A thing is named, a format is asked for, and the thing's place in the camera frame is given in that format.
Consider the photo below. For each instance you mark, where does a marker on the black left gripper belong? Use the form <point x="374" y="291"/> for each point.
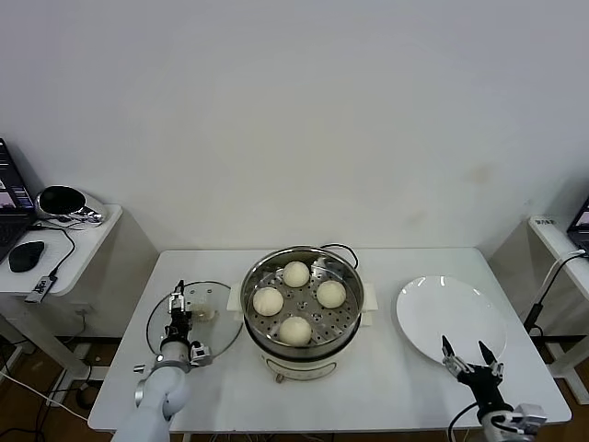
<point x="178" y="328"/>

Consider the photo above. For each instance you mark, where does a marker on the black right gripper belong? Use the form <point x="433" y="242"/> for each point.
<point x="483" y="387"/>

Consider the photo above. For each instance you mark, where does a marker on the glass pot lid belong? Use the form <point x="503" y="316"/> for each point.
<point x="221" y="331"/>

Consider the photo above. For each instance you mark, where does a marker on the white steamed baozi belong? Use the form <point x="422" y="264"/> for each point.
<point x="295" y="274"/>
<point x="331" y="294"/>
<point x="267" y="300"/>
<point x="295" y="330"/>

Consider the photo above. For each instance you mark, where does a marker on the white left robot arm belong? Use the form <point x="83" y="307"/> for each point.
<point x="161" y="400"/>

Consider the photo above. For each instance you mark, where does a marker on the stainless steel steamer pot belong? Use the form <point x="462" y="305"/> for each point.
<point x="322" y="329"/>

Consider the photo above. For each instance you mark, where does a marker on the white round plate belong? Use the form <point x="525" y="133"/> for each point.
<point x="451" y="313"/>

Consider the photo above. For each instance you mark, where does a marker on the white side table rounded top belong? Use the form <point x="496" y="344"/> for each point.
<point x="87" y="248"/>

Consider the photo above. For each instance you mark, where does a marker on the grey usb dongle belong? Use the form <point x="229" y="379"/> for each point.
<point x="41" y="287"/>

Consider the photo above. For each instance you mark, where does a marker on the cream electric cooker base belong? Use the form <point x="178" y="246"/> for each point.
<point x="299" y="364"/>

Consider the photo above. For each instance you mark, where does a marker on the white side table with label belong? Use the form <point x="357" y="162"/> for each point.
<point x="552" y="235"/>

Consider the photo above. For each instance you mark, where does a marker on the black computer mouse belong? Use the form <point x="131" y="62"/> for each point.
<point x="26" y="255"/>

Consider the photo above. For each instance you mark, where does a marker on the small printed table label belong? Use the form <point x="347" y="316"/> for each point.
<point x="545" y="221"/>

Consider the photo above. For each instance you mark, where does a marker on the black laptop pink screen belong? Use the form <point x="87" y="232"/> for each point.
<point x="580" y="221"/>

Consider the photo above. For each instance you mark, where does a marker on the black laptop bright screen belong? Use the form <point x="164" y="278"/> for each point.
<point x="9" y="221"/>

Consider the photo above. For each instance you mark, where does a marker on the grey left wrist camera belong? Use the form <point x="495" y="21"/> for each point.
<point x="201" y="354"/>

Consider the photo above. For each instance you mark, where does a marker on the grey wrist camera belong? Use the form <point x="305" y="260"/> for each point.
<point x="201" y="354"/>
<point x="529" y="413"/>

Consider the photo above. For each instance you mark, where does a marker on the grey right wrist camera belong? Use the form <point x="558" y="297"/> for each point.
<point x="529" y="413"/>

